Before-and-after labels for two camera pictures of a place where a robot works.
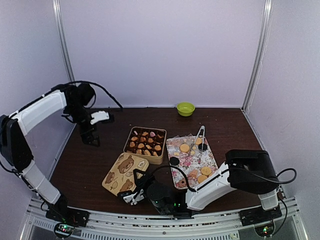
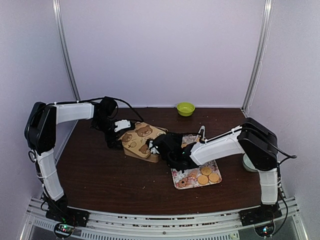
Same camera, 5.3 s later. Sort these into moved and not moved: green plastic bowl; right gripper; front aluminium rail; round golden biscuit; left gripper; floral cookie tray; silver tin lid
Moved: left gripper; silver tin lid; right gripper
Not moved: front aluminium rail; green plastic bowl; round golden biscuit; floral cookie tray
